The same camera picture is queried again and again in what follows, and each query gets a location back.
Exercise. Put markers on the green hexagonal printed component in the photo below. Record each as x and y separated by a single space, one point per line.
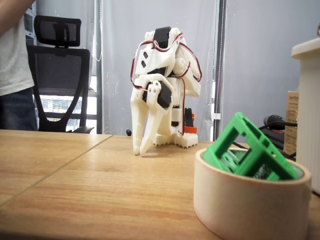
260 155

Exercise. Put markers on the orange table clamp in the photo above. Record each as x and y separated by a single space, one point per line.
190 128

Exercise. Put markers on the person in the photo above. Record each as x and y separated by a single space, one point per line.
12 75

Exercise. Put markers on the black mesh office chair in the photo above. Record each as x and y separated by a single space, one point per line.
60 67

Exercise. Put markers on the beige masking tape roll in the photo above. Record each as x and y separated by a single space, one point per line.
245 207

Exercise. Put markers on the brown cardboard box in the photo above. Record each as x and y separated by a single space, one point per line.
291 125

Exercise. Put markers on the black device with red label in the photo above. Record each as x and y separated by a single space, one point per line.
273 125

